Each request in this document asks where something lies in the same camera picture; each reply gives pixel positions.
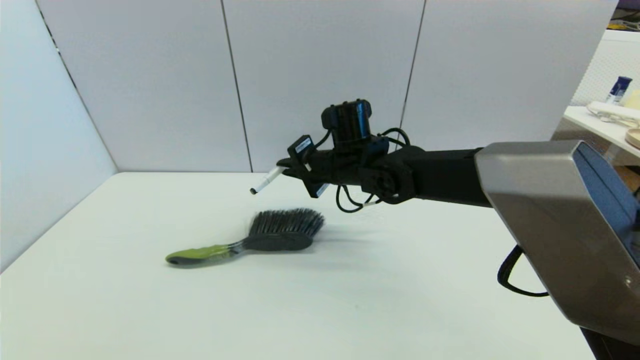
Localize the blue and white bottle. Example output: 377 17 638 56
606 76 632 107

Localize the white side table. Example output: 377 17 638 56
561 106 640 166

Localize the white perforated partition panel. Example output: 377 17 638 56
550 31 640 143

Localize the green handled dark bristle brush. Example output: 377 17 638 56
165 208 326 266

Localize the white flat device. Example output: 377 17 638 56
586 101 640 126

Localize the white marker with black ends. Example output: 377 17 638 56
249 166 287 196

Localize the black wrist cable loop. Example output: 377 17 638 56
379 127 412 151

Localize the thin black cable white tag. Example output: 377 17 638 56
336 184 383 214

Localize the thick black cable loop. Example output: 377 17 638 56
497 245 549 298

